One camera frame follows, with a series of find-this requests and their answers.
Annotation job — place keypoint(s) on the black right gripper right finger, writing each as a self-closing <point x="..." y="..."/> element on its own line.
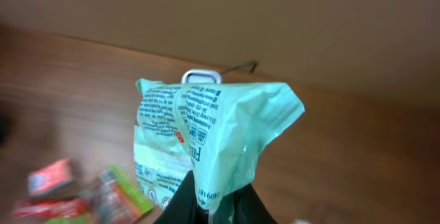
<point x="249" y="209"/>

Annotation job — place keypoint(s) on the red coffee stick sachet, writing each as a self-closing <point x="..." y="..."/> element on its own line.
<point x="50" y="209"/>

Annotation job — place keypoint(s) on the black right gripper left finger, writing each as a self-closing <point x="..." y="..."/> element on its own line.
<point x="182" y="208"/>

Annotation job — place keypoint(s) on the light blue clear packet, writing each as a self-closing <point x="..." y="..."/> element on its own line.
<point x="215" y="131"/>

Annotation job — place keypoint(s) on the small red white carton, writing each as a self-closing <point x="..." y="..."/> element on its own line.
<point x="50" y="178"/>

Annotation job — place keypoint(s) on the green snack bag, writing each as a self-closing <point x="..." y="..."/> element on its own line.
<point x="112" y="198"/>

